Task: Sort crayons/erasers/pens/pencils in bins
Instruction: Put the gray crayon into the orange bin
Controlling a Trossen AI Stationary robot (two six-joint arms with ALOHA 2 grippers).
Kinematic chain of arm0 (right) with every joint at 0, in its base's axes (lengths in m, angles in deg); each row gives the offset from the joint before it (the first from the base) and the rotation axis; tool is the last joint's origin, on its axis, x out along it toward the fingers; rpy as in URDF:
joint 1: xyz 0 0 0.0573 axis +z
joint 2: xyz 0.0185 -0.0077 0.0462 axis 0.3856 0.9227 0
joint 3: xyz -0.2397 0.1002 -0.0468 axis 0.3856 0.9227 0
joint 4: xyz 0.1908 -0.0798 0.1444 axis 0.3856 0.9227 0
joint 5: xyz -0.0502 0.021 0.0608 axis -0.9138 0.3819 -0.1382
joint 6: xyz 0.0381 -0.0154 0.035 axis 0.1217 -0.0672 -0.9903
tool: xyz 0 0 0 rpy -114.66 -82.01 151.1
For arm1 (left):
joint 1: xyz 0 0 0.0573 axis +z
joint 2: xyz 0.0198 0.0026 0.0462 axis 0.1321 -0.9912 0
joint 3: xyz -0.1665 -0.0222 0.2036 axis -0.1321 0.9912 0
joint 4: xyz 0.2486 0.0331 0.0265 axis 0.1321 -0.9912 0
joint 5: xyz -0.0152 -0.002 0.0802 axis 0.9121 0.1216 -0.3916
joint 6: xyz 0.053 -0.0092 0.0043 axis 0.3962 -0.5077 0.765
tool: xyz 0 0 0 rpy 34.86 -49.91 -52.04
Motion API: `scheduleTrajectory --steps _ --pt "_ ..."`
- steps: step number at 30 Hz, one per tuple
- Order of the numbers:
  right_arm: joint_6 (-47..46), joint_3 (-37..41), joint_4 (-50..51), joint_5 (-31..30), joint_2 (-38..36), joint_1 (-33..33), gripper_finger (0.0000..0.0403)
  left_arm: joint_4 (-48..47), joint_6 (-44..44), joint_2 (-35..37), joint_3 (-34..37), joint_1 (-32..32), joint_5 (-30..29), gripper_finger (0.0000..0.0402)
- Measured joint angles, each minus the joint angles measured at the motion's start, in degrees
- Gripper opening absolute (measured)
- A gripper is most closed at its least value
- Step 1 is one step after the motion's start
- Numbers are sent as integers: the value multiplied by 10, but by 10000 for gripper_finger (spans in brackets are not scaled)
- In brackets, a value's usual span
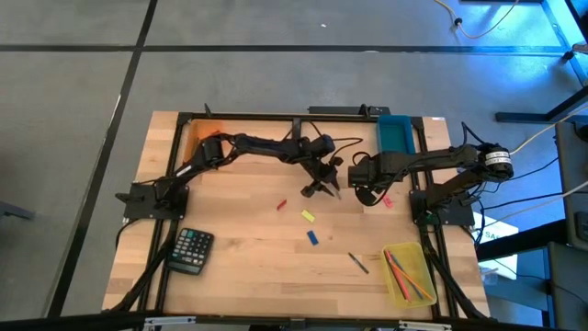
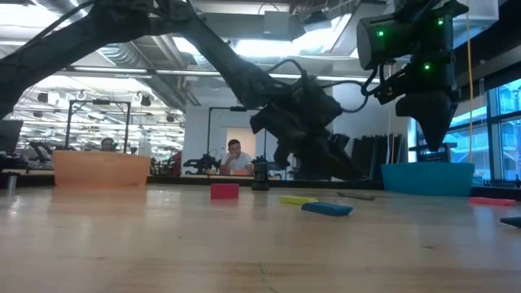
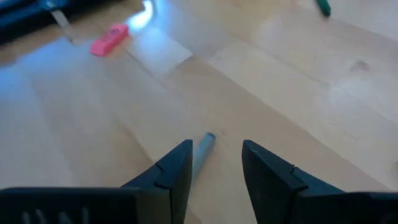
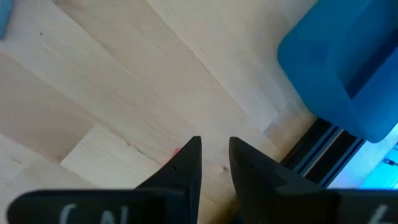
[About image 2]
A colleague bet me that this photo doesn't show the pink eraser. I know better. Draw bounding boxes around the pink eraser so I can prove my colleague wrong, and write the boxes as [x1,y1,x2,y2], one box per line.
[468,196,519,207]

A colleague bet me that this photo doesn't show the black stapler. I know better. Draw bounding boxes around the black stapler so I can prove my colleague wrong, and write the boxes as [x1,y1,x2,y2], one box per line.
[250,156,270,191]

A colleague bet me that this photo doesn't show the black wire rack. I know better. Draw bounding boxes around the black wire rack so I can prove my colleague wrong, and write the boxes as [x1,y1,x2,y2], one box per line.
[408,142,453,164]

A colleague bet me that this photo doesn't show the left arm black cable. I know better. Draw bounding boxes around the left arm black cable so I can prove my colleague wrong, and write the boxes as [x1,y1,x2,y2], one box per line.
[264,59,371,115]

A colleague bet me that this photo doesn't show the yellow cord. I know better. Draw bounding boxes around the yellow cord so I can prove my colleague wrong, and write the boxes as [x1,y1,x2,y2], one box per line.
[465,11,475,164]

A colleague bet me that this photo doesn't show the red eraser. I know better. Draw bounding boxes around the red eraser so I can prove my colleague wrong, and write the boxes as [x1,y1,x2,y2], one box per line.
[210,182,241,201]

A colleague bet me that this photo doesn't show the black monitor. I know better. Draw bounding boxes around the black monitor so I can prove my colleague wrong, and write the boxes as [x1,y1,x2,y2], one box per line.
[0,119,24,155]

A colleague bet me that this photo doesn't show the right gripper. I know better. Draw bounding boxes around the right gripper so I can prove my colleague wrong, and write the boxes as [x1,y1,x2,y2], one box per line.
[396,44,460,152]

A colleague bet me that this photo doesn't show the black aluminium table frame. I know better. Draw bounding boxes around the black aluminium table frame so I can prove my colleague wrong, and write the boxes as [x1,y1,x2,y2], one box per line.
[0,173,521,201]

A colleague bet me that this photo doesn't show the orange plastic bin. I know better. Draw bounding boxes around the orange plastic bin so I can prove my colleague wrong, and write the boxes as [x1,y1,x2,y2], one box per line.
[51,149,151,189]

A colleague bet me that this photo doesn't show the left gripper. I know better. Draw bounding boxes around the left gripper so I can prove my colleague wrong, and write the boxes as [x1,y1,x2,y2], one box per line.
[250,87,363,182]

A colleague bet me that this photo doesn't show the yellow eraser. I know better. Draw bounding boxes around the yellow eraser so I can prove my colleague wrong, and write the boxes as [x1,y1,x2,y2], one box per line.
[278,195,320,206]

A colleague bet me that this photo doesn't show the grey crayon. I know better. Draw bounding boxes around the grey crayon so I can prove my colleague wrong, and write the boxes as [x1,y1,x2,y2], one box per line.
[336,190,376,202]

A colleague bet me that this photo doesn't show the blue eraser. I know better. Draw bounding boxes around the blue eraser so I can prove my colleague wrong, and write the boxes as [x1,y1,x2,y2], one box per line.
[300,202,354,217]

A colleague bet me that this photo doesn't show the teal blue plastic bin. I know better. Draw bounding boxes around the teal blue plastic bin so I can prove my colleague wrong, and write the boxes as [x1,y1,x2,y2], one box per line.
[381,161,475,198]

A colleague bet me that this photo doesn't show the black panels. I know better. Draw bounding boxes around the black panels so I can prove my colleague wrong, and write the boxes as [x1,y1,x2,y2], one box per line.
[349,133,405,182]

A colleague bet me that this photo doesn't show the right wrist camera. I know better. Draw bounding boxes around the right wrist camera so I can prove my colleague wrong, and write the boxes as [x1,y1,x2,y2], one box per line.
[373,72,413,106]

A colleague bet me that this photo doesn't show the metal post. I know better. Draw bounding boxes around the metal post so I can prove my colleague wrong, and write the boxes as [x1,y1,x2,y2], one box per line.
[5,173,19,197]

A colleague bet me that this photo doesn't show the black gantry frame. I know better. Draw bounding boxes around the black gantry frame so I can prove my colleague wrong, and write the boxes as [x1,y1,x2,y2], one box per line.
[64,99,132,152]
[207,106,264,164]

